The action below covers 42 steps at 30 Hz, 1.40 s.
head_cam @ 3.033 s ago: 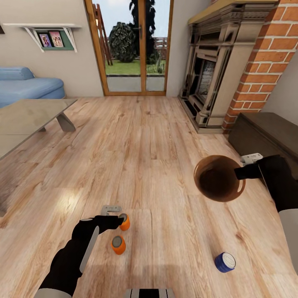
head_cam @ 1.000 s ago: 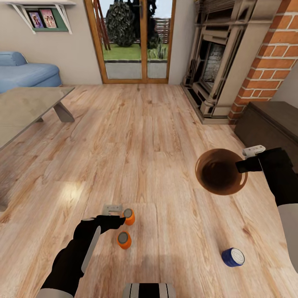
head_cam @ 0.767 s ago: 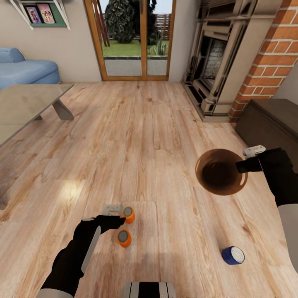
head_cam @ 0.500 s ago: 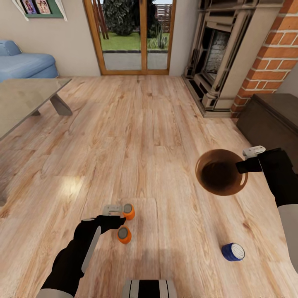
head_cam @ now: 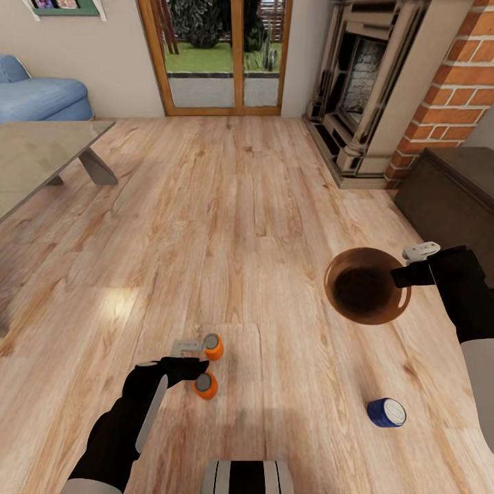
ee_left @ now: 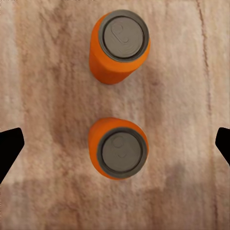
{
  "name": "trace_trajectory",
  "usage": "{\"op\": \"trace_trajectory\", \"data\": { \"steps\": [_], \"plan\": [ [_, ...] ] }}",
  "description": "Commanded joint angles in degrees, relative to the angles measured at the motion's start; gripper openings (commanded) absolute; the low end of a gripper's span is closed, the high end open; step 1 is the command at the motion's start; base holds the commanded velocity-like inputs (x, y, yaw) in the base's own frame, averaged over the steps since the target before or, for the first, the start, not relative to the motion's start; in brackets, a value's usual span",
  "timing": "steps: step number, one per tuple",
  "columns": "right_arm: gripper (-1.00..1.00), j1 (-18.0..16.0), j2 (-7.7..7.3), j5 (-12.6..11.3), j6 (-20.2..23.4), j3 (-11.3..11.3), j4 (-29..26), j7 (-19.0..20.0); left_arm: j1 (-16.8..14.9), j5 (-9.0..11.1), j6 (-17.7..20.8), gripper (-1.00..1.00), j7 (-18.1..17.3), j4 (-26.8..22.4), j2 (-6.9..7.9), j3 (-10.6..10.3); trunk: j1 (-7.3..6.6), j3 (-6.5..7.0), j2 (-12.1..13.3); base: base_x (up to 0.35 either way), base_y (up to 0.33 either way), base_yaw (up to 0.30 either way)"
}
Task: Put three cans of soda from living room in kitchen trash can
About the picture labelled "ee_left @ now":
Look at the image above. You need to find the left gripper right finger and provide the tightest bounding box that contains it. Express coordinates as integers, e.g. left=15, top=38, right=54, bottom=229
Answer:
left=215, top=127, right=230, bottom=165

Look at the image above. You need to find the can of soda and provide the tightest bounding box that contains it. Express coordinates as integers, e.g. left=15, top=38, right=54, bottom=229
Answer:
left=89, top=10, right=150, bottom=85
left=88, top=117, right=149, bottom=180

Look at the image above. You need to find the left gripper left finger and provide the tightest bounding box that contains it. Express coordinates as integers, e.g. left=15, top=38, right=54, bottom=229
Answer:
left=0, top=127, right=24, bottom=184

